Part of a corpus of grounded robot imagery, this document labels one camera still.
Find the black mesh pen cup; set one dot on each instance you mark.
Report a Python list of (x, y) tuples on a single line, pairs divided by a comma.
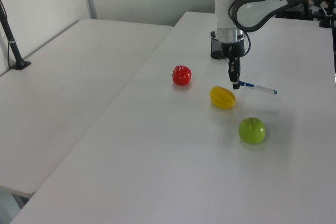
[(215, 48)]

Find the white side table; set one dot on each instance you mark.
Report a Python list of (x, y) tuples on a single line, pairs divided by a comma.
[(65, 82)]

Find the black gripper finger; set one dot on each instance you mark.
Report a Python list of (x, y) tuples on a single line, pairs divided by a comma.
[(232, 73), (238, 68)]

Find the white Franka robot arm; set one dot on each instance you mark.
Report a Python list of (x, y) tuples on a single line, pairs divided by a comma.
[(223, 3)]

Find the green apple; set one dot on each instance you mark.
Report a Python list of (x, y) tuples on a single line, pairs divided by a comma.
[(252, 130)]

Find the black table clamp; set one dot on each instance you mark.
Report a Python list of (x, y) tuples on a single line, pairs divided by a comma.
[(328, 18)]

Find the black pole stand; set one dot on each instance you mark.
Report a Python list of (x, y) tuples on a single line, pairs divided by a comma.
[(13, 48)]

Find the blue white marker pen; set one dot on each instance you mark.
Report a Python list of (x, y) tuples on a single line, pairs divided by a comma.
[(258, 87)]

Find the red apple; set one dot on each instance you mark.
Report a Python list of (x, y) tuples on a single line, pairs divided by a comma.
[(181, 75)]

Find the yellow starfruit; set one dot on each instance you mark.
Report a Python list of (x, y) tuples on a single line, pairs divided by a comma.
[(222, 98)]

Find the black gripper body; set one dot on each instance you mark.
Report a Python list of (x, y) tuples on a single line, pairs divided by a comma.
[(233, 48)]

